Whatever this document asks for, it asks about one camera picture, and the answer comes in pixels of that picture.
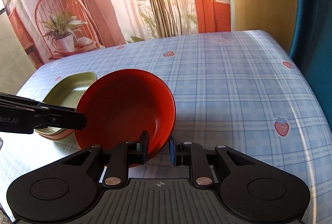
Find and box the blue curtain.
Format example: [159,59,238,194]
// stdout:
[288,0,332,134]

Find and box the red bowl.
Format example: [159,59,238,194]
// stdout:
[76,69,177,169]

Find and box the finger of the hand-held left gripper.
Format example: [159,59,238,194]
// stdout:
[0,92,77,113]
[28,111,88,131]

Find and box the printed wall tapestry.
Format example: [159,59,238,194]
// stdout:
[0,0,232,70]

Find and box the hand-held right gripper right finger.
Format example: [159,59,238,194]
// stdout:
[168,136,262,190]

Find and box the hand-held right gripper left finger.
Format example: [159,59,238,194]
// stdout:
[62,131,150,189]

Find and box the green square plate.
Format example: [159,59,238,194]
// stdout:
[41,72,98,135]

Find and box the pink square plate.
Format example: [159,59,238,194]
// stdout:
[34,128,78,141]

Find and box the blue plaid tablecloth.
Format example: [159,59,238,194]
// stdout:
[0,30,328,214]

